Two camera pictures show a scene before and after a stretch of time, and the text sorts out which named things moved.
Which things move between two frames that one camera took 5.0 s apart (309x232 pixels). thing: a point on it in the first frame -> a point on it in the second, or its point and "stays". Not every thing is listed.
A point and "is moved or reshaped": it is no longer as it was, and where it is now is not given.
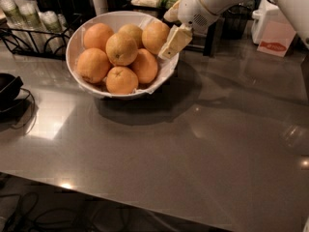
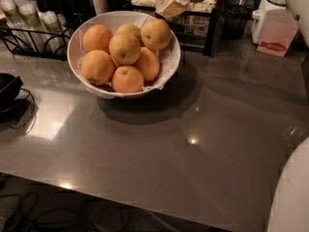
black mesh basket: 236,22 stays
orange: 154,36 is moved or reshaped
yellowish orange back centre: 133,32 stays
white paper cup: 99,0 stays
